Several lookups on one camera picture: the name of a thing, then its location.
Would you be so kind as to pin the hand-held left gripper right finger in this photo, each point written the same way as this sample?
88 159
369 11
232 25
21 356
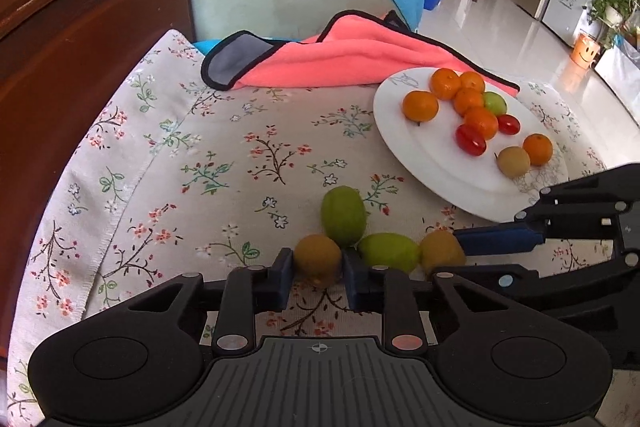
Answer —
352 279

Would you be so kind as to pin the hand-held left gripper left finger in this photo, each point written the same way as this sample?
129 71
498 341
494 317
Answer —
282 279

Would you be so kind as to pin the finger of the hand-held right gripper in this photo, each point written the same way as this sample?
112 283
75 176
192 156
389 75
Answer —
525 284
500 241

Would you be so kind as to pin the small brown kiwi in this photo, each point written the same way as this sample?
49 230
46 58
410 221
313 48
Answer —
442 252
317 259
513 161

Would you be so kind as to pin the green jujube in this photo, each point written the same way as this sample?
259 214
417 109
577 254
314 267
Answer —
390 251
496 102
343 215

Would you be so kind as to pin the small orange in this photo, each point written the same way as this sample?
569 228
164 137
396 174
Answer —
537 149
481 123
420 105
468 102
445 83
473 81

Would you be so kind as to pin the red cherry tomato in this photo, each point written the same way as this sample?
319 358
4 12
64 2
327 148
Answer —
470 139
508 124

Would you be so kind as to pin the white plate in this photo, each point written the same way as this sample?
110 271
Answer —
425 157

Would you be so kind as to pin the floral tablecloth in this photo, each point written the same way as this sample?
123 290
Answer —
200 132

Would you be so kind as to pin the white box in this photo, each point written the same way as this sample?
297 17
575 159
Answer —
617 72

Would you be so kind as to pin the orange smiley bucket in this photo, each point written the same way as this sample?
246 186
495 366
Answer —
585 52

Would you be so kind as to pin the pink cloth with black trim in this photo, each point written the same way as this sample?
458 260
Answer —
350 57

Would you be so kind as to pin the potted green plants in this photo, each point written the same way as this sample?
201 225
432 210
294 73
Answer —
615 2

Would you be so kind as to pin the dark wooden headboard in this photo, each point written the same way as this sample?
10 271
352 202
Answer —
75 32

